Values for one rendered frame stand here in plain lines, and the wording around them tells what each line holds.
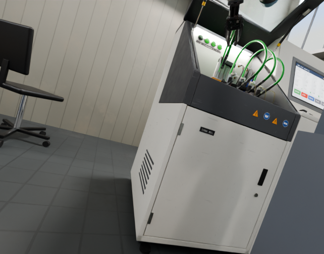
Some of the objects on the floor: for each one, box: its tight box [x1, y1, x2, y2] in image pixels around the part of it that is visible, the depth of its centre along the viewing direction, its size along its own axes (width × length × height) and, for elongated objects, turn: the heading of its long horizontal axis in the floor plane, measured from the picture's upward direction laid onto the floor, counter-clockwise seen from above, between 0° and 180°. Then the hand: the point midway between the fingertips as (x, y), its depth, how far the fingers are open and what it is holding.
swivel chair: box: [0, 17, 64, 147], centre depth 169 cm, size 68×68×106 cm
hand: (232, 44), depth 93 cm, fingers closed
